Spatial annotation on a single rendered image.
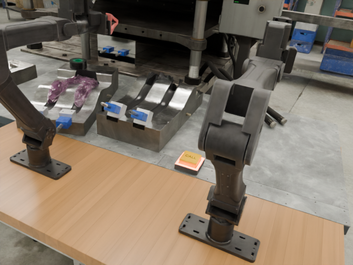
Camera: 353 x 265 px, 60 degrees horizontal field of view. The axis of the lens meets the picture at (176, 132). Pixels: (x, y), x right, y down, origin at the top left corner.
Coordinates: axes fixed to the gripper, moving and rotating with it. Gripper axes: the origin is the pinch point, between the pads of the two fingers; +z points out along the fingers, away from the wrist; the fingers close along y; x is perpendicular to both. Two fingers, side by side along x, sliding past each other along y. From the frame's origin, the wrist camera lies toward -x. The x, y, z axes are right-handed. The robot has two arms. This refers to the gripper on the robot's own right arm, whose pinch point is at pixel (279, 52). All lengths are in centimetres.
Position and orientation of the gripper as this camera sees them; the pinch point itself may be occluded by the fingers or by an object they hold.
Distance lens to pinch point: 97.4
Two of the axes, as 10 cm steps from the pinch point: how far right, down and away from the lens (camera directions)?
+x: -1.0, 8.8, 4.6
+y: -9.0, -2.8, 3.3
